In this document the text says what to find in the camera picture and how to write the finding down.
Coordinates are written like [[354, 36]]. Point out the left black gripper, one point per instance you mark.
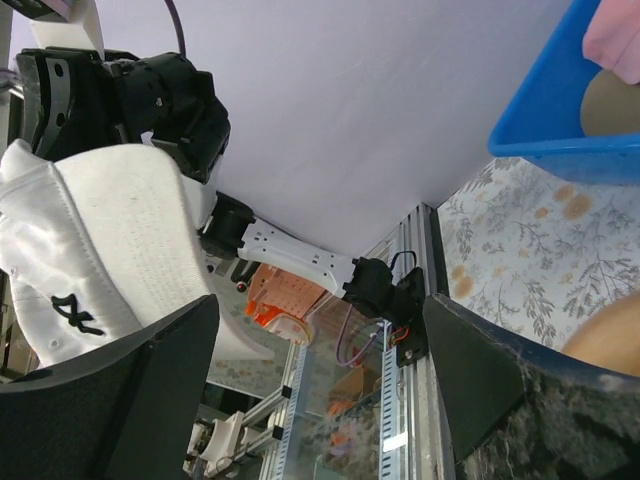
[[70, 104]]

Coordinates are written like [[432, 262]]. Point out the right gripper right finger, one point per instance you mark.
[[517, 409]]

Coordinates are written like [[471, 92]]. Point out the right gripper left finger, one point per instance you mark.
[[122, 411]]

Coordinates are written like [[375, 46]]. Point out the wooden hat stand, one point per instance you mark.
[[610, 339]]

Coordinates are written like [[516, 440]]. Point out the white cap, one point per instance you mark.
[[96, 246]]

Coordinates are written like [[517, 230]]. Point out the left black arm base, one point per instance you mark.
[[405, 310]]

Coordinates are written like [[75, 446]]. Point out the floral table mat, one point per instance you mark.
[[538, 255]]

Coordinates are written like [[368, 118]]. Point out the blue plastic bin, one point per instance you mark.
[[541, 123]]

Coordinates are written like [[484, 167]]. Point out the khaki cap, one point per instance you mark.
[[609, 106]]

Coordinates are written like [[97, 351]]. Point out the pink cap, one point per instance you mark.
[[612, 39]]

